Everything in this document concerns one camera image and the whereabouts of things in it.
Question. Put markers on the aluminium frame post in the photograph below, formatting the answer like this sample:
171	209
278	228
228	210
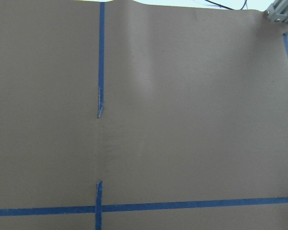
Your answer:
277	11

